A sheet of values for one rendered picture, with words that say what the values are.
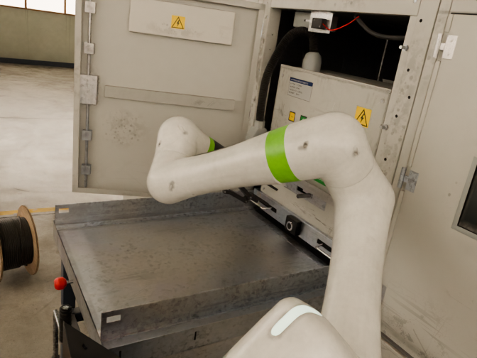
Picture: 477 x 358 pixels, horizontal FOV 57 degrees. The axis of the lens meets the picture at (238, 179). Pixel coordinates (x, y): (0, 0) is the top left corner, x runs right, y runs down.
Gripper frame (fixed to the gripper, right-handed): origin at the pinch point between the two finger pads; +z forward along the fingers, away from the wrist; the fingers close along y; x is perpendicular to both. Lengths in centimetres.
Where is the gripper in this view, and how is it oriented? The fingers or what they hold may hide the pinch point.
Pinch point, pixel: (263, 191)
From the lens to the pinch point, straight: 134.5
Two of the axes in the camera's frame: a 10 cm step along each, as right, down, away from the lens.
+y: -5.4, 8.4, 0.1
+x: 5.1, 3.4, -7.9
